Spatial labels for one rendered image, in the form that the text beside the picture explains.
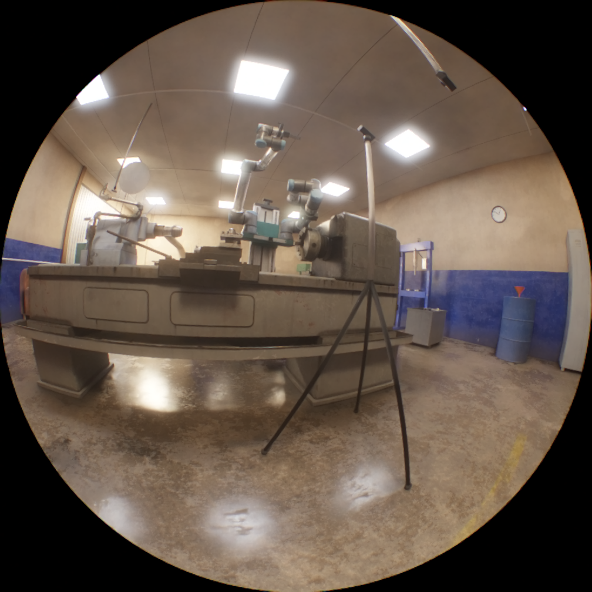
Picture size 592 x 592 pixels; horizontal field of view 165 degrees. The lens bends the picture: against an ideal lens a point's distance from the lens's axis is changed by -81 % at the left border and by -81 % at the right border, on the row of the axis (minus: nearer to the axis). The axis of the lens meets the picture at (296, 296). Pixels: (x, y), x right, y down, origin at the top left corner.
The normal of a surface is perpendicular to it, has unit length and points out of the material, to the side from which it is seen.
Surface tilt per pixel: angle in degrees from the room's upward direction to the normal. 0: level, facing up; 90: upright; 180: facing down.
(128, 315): 90
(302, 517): 0
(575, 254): 90
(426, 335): 90
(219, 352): 90
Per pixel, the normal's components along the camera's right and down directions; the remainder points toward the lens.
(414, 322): -0.89, -0.04
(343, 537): 0.07, -1.00
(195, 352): 0.36, 0.07
